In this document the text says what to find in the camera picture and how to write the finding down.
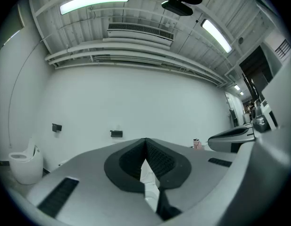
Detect long ceiling light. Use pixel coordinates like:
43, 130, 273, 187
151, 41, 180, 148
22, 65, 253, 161
200, 18, 233, 54
59, 0, 131, 16

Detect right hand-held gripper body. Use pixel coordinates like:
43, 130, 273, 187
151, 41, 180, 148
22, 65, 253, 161
250, 53, 291, 134

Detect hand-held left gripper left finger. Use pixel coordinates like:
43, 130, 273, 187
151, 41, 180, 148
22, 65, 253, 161
27, 137, 155, 225

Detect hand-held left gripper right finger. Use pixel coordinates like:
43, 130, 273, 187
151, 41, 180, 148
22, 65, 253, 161
145, 137, 238, 221

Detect white ceiling pipes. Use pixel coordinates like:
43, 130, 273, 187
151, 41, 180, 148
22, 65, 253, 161
44, 41, 228, 87

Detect white air conditioner unit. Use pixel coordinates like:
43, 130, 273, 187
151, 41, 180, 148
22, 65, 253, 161
107, 22, 175, 47

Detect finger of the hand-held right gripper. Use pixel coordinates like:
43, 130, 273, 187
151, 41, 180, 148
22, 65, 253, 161
208, 126, 256, 153

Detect white toilet bowl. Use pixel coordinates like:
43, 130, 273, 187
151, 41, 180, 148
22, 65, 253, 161
144, 188, 159, 213

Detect black head camera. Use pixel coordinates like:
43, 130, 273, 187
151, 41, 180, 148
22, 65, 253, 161
161, 0, 194, 17

